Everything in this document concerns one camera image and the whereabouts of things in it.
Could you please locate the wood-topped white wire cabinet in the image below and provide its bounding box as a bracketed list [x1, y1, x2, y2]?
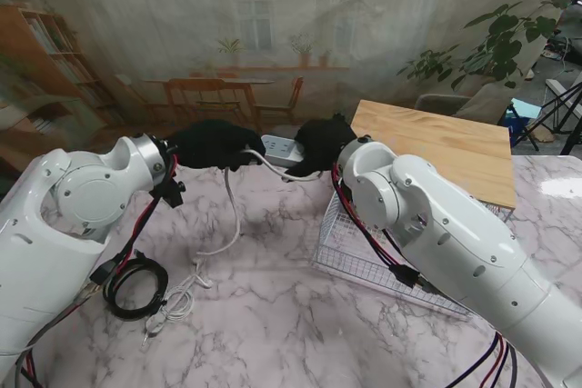
[349, 99, 519, 225]

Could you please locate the black coiled cable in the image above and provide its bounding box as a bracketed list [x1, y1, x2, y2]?
[102, 249, 170, 320]

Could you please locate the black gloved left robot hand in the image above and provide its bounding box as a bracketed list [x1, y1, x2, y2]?
[166, 118, 267, 174]

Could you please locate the white power strip with cord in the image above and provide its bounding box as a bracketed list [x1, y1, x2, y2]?
[143, 133, 326, 346]

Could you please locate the white coiled charging cable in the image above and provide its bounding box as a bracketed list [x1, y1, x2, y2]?
[163, 260, 215, 319]

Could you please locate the printed cafe scene backdrop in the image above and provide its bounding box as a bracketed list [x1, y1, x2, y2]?
[0, 0, 582, 155]

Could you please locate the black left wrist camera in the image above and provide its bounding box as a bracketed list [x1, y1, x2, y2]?
[152, 174, 186, 207]

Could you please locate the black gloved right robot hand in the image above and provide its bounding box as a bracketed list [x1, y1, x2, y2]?
[284, 113, 360, 183]

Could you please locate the black tripod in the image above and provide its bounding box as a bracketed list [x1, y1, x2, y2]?
[516, 83, 582, 155]

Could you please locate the blue storage crate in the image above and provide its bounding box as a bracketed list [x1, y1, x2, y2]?
[497, 99, 542, 134]

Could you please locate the white mesh drawer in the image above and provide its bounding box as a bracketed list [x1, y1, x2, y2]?
[311, 190, 474, 316]

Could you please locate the right arm red black cable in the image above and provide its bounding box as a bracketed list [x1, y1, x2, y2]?
[331, 163, 519, 388]

